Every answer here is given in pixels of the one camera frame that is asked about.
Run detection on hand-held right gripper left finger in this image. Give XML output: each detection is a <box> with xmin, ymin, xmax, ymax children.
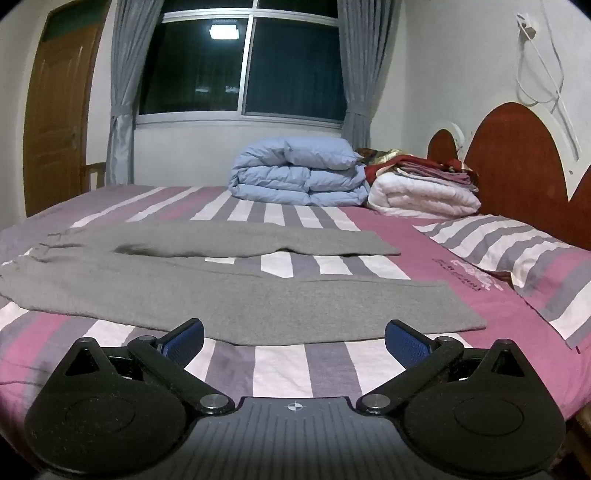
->
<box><xmin>60</xmin><ymin>318</ymin><xmax>236</xmax><ymax>414</ymax></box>

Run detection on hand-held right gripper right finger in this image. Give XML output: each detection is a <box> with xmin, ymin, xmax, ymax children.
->
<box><xmin>356</xmin><ymin>318</ymin><xmax>533</xmax><ymax>415</ymax></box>

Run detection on grey pants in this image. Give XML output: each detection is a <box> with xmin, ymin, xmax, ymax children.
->
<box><xmin>0</xmin><ymin>220</ymin><xmax>488</xmax><ymax>346</ymax></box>

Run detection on bed with striped sheet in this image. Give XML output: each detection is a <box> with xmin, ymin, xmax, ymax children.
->
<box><xmin>0</xmin><ymin>184</ymin><xmax>591</xmax><ymax>464</ymax></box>

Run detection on striped pillow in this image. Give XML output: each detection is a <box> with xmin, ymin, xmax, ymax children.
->
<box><xmin>412</xmin><ymin>214</ymin><xmax>591</xmax><ymax>350</ymax></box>

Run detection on white folded quilt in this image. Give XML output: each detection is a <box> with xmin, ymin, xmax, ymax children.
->
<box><xmin>366</xmin><ymin>172</ymin><xmax>482</xmax><ymax>219</ymax></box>

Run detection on maroon folded sheets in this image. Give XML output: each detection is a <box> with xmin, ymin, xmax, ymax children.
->
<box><xmin>365</xmin><ymin>156</ymin><xmax>481</xmax><ymax>191</ymax></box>

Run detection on wooden chair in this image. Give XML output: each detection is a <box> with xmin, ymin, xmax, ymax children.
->
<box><xmin>80</xmin><ymin>161</ymin><xmax>108</xmax><ymax>188</ymax></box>

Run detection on light blue folded duvet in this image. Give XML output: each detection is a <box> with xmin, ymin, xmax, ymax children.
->
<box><xmin>228</xmin><ymin>136</ymin><xmax>373</xmax><ymax>208</ymax></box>

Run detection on red wooden headboard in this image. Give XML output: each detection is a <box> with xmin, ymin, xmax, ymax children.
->
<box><xmin>427</xmin><ymin>102</ymin><xmax>591</xmax><ymax>253</ymax></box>

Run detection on grey curtain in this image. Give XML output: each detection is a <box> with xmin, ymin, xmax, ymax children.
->
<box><xmin>105</xmin><ymin>0</ymin><xmax>168</xmax><ymax>188</ymax></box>
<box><xmin>336</xmin><ymin>0</ymin><xmax>408</xmax><ymax>151</ymax></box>

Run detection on brown wooden door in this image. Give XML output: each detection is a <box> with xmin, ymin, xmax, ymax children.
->
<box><xmin>22</xmin><ymin>0</ymin><xmax>114</xmax><ymax>219</ymax></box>

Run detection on sliding glass window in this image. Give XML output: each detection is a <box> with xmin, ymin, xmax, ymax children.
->
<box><xmin>133</xmin><ymin>0</ymin><xmax>352</xmax><ymax>133</ymax></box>

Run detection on white wall charger with cable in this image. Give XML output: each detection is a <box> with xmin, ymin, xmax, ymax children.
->
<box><xmin>514</xmin><ymin>12</ymin><xmax>583</xmax><ymax>175</ymax></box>

